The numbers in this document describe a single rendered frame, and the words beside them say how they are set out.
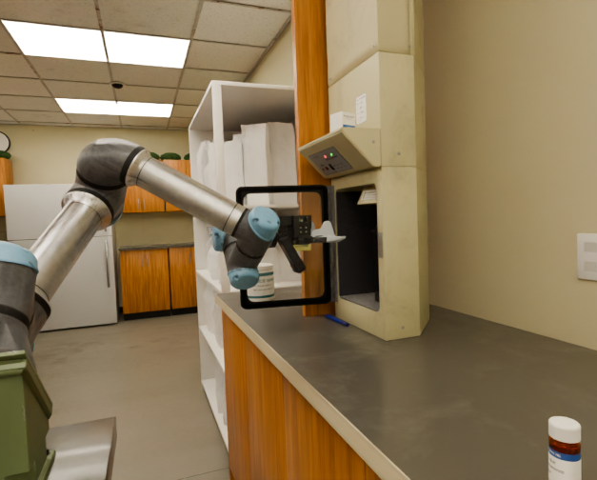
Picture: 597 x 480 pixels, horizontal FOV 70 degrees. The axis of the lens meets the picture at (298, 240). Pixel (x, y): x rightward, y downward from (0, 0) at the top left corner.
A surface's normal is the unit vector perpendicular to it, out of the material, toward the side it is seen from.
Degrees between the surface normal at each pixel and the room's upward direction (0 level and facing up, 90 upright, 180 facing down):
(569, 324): 90
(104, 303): 90
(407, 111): 90
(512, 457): 0
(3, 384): 90
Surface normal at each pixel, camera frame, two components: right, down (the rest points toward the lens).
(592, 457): -0.04, -1.00
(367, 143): 0.35, 0.04
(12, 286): 0.85, -0.48
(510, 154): -0.94, 0.05
